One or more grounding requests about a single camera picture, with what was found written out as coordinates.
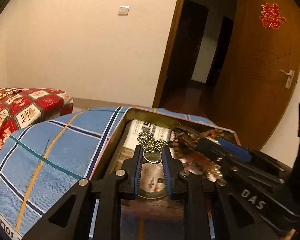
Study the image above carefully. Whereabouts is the green jade bangle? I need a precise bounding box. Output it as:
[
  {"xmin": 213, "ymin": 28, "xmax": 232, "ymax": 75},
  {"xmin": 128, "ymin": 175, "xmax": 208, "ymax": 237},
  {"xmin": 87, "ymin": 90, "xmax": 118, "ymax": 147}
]
[{"xmin": 137, "ymin": 159, "xmax": 171, "ymax": 201}]

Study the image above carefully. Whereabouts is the brown wooden bead mala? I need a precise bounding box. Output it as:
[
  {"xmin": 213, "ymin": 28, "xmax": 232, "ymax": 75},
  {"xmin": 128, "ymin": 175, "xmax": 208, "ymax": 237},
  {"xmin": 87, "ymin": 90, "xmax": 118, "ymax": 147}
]
[{"xmin": 168, "ymin": 124, "xmax": 225, "ymax": 159}]

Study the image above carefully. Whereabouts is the silver metal bead chain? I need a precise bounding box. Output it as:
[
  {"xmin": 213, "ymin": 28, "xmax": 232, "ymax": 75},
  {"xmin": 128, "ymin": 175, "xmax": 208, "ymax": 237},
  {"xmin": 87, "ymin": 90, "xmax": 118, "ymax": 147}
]
[{"xmin": 136, "ymin": 132, "xmax": 175, "ymax": 151}]

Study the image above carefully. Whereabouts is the blue plaid tablecloth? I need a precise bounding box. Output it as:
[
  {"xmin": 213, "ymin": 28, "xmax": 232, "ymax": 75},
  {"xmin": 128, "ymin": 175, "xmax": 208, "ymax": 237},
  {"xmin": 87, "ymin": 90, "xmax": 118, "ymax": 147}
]
[{"xmin": 0, "ymin": 106, "xmax": 216, "ymax": 240}]

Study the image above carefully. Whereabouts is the brown wooden door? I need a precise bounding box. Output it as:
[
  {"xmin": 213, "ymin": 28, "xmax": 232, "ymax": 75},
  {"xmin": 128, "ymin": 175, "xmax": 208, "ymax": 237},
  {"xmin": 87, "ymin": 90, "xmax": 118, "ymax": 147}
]
[{"xmin": 211, "ymin": 0, "xmax": 300, "ymax": 150}]

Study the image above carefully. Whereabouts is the pink metal tin box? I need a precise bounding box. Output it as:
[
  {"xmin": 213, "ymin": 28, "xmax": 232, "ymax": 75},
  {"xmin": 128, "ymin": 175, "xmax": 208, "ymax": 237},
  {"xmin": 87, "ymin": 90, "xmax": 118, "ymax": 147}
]
[{"xmin": 86, "ymin": 106, "xmax": 242, "ymax": 240}]

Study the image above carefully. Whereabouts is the red patterned bedspread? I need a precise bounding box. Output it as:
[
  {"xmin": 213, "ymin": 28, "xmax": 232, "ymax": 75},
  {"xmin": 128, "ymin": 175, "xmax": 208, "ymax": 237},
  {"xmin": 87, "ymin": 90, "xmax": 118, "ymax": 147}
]
[{"xmin": 0, "ymin": 88, "xmax": 74, "ymax": 150}]

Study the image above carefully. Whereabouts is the red double happiness sticker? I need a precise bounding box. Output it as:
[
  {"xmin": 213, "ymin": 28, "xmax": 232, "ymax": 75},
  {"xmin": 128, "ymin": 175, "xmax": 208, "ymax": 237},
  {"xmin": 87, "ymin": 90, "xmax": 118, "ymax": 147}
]
[{"xmin": 259, "ymin": 3, "xmax": 287, "ymax": 30}]

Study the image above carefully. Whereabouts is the metal door handle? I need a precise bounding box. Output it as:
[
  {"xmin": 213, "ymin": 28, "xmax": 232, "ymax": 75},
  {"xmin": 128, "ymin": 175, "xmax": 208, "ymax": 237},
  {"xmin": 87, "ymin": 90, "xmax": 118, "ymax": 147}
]
[{"xmin": 279, "ymin": 69, "xmax": 295, "ymax": 89}]

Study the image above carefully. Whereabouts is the bead string on bed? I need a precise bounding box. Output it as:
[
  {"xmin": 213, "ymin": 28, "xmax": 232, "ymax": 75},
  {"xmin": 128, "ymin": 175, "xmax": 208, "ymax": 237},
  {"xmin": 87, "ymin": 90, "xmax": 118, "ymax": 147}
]
[{"xmin": 0, "ymin": 89, "xmax": 23, "ymax": 99}]

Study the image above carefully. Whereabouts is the brown wooden door frame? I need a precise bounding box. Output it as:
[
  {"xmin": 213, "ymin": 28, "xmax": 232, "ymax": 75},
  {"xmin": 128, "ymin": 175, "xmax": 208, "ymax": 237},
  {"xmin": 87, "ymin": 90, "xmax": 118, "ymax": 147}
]
[{"xmin": 152, "ymin": 0, "xmax": 184, "ymax": 108}]

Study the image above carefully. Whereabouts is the white wall switch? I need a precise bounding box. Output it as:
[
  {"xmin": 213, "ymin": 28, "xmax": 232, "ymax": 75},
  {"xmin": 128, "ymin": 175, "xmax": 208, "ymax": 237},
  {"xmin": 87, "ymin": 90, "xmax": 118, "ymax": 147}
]
[{"xmin": 118, "ymin": 5, "xmax": 130, "ymax": 16}]

